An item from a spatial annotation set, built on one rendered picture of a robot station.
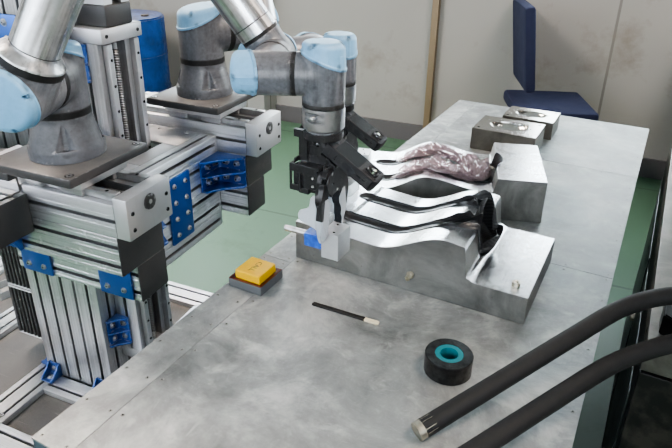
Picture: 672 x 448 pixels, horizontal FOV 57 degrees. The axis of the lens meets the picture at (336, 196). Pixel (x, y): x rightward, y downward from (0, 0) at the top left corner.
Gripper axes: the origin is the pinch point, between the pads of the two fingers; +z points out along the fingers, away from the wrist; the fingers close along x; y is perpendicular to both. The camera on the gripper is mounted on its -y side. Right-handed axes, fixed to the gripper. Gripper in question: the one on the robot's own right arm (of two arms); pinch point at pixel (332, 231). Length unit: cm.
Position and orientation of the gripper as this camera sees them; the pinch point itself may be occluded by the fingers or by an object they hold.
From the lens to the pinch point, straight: 117.1
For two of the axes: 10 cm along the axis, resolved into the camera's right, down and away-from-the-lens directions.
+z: -0.2, 9.0, 4.3
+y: -8.8, -2.2, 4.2
